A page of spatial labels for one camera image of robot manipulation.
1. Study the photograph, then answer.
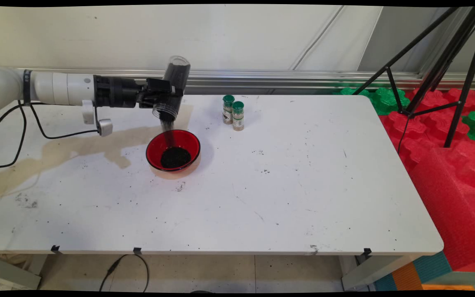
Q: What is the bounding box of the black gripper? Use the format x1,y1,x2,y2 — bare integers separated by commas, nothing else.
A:
93,75,184,109

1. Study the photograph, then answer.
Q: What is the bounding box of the clear jar of black grains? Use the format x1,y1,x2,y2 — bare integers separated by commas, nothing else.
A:
152,56,191,123

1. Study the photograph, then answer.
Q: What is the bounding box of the red bowl with black rim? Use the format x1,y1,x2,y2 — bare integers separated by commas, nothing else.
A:
146,129,201,172

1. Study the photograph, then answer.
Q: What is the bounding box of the pile of black grains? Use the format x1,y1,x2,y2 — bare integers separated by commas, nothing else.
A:
160,120,192,169

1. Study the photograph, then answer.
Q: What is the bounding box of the green-lid spice jar dark label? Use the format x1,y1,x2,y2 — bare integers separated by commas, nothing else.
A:
222,95,235,125

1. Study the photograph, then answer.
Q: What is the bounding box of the green-lid spice jar pale label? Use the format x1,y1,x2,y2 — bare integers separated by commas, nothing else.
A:
232,101,245,132

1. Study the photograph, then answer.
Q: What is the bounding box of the flat green foam puzzle piece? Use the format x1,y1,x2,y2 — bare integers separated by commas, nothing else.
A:
334,86,371,98

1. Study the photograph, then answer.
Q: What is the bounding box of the large green foam puzzle piece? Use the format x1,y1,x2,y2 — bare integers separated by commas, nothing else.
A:
371,87,410,116

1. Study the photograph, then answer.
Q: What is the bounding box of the grey angled table leg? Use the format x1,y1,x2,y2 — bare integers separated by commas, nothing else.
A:
0,255,42,290
341,255,416,291

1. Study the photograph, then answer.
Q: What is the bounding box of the red foam puzzle floor mat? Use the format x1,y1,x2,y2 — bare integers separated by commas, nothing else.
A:
378,87,475,174

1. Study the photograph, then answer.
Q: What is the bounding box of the black tripod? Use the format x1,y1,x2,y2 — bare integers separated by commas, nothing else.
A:
352,6,475,148

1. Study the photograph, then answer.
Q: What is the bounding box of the teal and orange foam mat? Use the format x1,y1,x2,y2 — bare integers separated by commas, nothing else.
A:
374,251,475,291

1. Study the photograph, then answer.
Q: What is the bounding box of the white grey wrist camera box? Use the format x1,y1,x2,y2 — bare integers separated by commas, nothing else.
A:
82,100,113,137

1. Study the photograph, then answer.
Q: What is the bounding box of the aluminium rail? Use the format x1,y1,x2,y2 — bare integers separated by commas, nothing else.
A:
15,68,475,96

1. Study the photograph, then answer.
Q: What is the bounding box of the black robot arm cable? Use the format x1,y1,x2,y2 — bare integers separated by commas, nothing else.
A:
0,101,100,170

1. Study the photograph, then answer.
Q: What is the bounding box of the black floor cable with plug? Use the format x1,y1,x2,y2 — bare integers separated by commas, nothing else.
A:
99,254,150,292

